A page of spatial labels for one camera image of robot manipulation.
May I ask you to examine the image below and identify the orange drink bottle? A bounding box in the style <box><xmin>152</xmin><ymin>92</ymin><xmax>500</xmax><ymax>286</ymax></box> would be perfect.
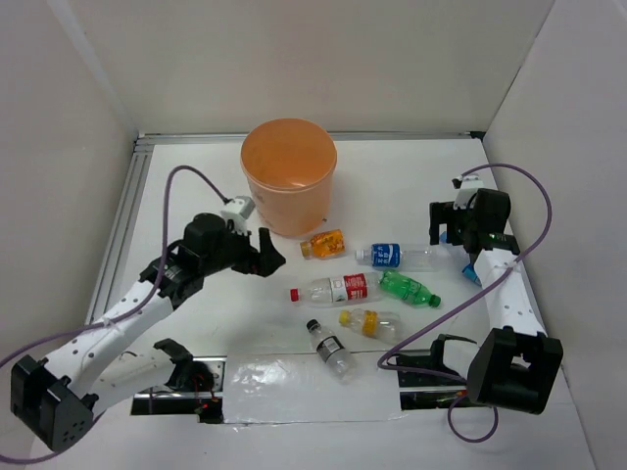
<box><xmin>300</xmin><ymin>229</ymin><xmax>346</xmax><ymax>259</ymax></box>

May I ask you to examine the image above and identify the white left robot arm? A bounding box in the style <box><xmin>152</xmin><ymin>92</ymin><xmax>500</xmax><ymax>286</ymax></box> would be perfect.
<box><xmin>11</xmin><ymin>213</ymin><xmax>286</xmax><ymax>454</ymax></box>

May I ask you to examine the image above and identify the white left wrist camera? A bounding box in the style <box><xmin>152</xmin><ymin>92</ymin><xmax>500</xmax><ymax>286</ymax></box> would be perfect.
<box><xmin>220</xmin><ymin>196</ymin><xmax>256</xmax><ymax>235</ymax></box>

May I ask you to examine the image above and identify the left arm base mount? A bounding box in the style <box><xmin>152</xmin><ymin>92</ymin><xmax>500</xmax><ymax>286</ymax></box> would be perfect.
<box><xmin>130</xmin><ymin>339</ymin><xmax>226</xmax><ymax>424</ymax></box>

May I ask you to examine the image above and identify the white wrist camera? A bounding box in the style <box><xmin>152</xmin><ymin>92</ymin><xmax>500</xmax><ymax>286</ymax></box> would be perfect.
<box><xmin>220</xmin><ymin>196</ymin><xmax>256</xmax><ymax>235</ymax></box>
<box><xmin>452</xmin><ymin>173</ymin><xmax>484</xmax><ymax>211</ymax></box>

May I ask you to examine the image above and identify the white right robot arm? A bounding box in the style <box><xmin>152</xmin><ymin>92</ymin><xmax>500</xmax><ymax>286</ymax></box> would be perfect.
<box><xmin>402</xmin><ymin>186</ymin><xmax>563</xmax><ymax>414</ymax></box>

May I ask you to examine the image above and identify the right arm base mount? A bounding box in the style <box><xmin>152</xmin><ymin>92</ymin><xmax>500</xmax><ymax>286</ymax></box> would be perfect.
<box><xmin>390</xmin><ymin>334</ymin><xmax>478</xmax><ymax>411</ymax></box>

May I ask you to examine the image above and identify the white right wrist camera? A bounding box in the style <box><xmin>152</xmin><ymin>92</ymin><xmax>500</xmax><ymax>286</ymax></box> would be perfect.
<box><xmin>452</xmin><ymin>173</ymin><xmax>484</xmax><ymax>211</ymax></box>

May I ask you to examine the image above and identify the blue label clear bottle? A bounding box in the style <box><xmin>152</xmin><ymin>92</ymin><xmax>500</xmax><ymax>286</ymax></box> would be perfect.
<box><xmin>355</xmin><ymin>243</ymin><xmax>447</xmax><ymax>272</ymax></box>

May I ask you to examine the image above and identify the green plastic bottle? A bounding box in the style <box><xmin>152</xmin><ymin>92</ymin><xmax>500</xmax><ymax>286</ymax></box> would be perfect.
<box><xmin>379</xmin><ymin>270</ymin><xmax>441</xmax><ymax>308</ymax></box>

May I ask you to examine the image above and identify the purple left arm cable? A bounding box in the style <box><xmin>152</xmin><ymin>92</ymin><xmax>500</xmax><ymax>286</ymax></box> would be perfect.
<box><xmin>0</xmin><ymin>164</ymin><xmax>231</xmax><ymax>464</ymax></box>

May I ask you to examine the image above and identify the black cap clear bottle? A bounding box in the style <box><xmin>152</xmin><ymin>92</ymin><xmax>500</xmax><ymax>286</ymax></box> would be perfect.
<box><xmin>307</xmin><ymin>319</ymin><xmax>357</xmax><ymax>382</ymax></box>

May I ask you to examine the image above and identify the orange plastic bin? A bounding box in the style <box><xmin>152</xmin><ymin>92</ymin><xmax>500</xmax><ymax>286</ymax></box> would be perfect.
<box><xmin>240</xmin><ymin>118</ymin><xmax>337</xmax><ymax>237</ymax></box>

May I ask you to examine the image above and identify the yellow cap clear bottle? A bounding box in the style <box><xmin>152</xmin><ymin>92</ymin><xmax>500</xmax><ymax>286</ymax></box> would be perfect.
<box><xmin>338</xmin><ymin>308</ymin><xmax>403</xmax><ymax>344</ymax></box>

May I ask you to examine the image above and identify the red label clear bottle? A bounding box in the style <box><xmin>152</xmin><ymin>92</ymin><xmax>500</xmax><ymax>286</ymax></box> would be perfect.
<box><xmin>289</xmin><ymin>272</ymin><xmax>382</xmax><ymax>307</ymax></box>

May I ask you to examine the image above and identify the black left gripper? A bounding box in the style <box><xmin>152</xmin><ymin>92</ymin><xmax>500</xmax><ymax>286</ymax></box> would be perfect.
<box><xmin>202</xmin><ymin>220</ymin><xmax>286</xmax><ymax>277</ymax></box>

